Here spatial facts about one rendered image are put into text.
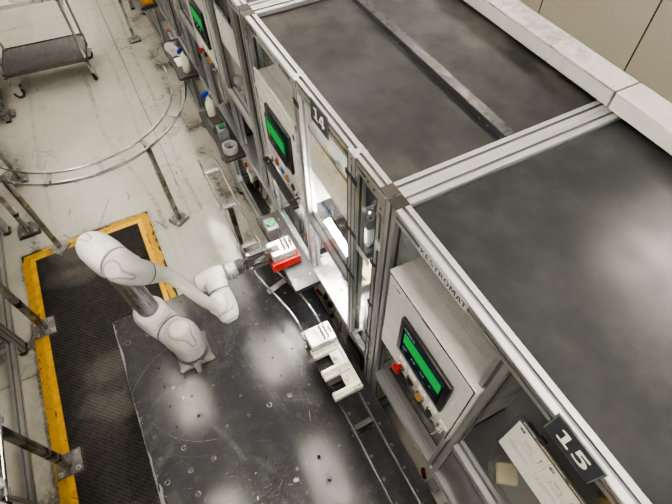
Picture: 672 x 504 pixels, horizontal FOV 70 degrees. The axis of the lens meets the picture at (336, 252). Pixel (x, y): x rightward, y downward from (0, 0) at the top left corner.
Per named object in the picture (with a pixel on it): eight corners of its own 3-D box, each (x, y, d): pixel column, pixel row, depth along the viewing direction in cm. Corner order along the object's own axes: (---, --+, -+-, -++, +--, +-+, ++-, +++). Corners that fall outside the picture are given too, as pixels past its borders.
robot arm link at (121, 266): (161, 264, 189) (138, 249, 194) (127, 261, 172) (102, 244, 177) (147, 293, 190) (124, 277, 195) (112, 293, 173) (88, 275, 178)
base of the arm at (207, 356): (183, 381, 237) (180, 377, 233) (171, 345, 249) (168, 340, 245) (218, 365, 242) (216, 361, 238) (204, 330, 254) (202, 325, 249)
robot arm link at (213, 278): (222, 266, 244) (232, 289, 241) (192, 279, 240) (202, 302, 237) (219, 260, 234) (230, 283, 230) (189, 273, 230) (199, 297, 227)
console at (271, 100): (262, 152, 233) (246, 68, 195) (315, 133, 240) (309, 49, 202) (298, 210, 211) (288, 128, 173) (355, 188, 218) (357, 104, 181)
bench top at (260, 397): (114, 326, 261) (112, 322, 257) (291, 252, 287) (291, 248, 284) (200, 640, 182) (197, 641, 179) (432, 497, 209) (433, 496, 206)
